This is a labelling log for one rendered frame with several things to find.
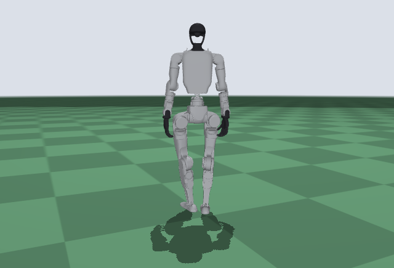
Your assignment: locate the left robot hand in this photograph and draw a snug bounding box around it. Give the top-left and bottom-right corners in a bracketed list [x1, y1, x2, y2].
[163, 110, 173, 137]

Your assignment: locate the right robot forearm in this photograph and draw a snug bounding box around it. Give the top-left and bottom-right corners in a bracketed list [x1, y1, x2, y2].
[219, 82, 230, 116]

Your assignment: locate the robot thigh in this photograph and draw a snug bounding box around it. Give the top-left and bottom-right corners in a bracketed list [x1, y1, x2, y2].
[202, 111, 220, 170]
[172, 111, 193, 170]

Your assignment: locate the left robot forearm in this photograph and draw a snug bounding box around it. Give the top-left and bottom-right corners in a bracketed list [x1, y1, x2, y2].
[163, 81, 175, 116]

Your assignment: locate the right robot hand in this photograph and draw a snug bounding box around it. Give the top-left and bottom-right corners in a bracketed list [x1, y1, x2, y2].
[217, 110, 230, 137]

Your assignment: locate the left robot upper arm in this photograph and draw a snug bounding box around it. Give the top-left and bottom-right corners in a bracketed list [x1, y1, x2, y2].
[169, 52, 183, 91]

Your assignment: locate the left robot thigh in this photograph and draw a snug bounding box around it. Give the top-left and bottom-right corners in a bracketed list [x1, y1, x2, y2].
[172, 111, 193, 170]

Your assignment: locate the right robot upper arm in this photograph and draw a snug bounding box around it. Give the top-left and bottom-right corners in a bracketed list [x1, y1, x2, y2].
[212, 53, 227, 91]

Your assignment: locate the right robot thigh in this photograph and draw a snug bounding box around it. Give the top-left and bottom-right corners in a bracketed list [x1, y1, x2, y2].
[202, 111, 220, 170]

